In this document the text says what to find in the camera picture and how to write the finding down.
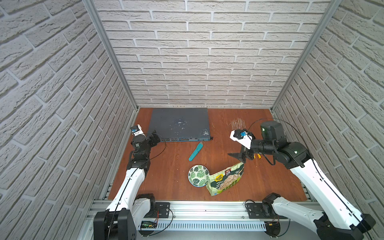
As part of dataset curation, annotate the green oats bag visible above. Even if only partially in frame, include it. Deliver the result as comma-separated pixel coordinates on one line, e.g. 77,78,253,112
206,163,245,196

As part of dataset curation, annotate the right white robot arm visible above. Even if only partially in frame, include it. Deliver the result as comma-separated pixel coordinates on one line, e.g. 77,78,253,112
230,121,376,240

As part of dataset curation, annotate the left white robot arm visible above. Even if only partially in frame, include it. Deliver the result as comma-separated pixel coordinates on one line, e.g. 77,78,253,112
93,132,161,240

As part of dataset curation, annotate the leaf pattern breakfast bowl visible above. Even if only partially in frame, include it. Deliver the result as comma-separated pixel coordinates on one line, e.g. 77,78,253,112
188,165,210,188

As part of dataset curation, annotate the teal utility knife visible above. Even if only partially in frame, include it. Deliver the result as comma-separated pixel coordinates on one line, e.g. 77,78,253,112
189,142,204,162

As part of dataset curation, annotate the black round connector box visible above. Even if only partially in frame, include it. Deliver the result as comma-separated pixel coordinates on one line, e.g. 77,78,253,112
265,222,281,238

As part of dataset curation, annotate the small green circuit board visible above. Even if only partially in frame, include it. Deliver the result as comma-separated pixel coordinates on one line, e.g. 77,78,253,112
140,221,158,229

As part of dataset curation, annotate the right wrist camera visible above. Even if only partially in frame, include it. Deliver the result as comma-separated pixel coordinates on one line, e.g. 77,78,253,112
230,129,253,150

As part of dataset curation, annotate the grey network switch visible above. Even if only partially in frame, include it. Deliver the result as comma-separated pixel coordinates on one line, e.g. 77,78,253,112
148,108,213,143

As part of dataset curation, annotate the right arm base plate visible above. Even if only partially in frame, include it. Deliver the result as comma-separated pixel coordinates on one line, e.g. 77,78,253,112
245,202,271,219

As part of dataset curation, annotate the aluminium front rail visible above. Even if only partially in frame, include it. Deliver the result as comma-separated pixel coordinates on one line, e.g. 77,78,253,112
86,199,328,224

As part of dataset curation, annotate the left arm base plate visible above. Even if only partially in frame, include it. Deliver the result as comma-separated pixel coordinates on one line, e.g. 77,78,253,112
150,202,171,219

